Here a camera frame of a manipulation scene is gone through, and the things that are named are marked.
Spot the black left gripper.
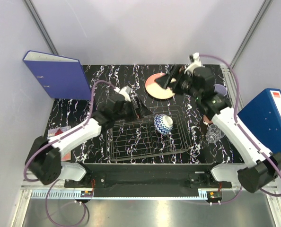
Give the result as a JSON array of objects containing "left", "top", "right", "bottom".
[{"left": 114, "top": 96, "right": 152, "bottom": 123}]

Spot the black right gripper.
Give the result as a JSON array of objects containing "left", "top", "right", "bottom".
[{"left": 154, "top": 64, "right": 201, "bottom": 101}]

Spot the pink beige plate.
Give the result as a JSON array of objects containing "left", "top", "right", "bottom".
[{"left": 145, "top": 73, "right": 175, "bottom": 99}]

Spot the blue white patterned bowl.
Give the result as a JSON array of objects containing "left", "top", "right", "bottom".
[{"left": 153, "top": 114, "right": 173, "bottom": 135}]

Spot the lavender plastic cup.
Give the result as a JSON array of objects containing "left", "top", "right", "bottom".
[{"left": 214, "top": 84, "right": 228, "bottom": 96}]

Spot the pink plastic cup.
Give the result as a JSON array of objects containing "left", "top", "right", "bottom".
[{"left": 203, "top": 115, "right": 213, "bottom": 124}]

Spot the clear glass tumbler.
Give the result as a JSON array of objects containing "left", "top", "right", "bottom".
[{"left": 205, "top": 124, "right": 225, "bottom": 143}]

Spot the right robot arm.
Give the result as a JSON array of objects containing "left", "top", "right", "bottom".
[{"left": 155, "top": 65, "right": 281, "bottom": 193}]

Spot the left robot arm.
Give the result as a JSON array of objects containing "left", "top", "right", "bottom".
[{"left": 25, "top": 92, "right": 152, "bottom": 187}]

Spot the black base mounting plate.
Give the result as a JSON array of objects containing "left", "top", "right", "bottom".
[{"left": 65, "top": 164, "right": 238, "bottom": 199}]

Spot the picture card with red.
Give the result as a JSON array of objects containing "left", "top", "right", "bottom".
[{"left": 47, "top": 126, "right": 71, "bottom": 161}]

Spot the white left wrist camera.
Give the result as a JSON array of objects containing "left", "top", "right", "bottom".
[{"left": 114, "top": 86, "right": 131, "bottom": 102}]

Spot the black wire dish rack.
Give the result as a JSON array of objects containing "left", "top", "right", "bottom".
[{"left": 106, "top": 105, "right": 192, "bottom": 162}]

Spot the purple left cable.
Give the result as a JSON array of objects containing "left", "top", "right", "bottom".
[{"left": 23, "top": 80, "right": 120, "bottom": 182}]

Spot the purple cable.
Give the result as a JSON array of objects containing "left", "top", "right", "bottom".
[
  {"left": 23, "top": 80, "right": 120, "bottom": 182},
  {"left": 199, "top": 53, "right": 281, "bottom": 196}
]

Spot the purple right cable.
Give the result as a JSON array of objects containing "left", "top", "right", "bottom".
[{"left": 199, "top": 53, "right": 281, "bottom": 196}]

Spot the purple ring binder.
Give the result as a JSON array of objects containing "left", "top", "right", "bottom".
[{"left": 23, "top": 51, "right": 91, "bottom": 101}]

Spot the blue ring binder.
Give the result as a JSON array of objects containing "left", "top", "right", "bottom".
[{"left": 238, "top": 88, "right": 281, "bottom": 153}]

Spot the aluminium frame post left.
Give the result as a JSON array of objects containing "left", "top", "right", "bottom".
[{"left": 22, "top": 0, "right": 59, "bottom": 55}]

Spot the aluminium frame post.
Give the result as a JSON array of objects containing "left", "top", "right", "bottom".
[
  {"left": 22, "top": 0, "right": 59, "bottom": 55},
  {"left": 230, "top": 0, "right": 273, "bottom": 68}
]

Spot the aluminium frame post right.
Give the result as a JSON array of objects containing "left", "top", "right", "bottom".
[{"left": 230, "top": 0, "right": 273, "bottom": 68}]

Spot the white slotted cable duct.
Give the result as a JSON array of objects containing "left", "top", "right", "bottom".
[{"left": 31, "top": 190, "right": 93, "bottom": 200}]

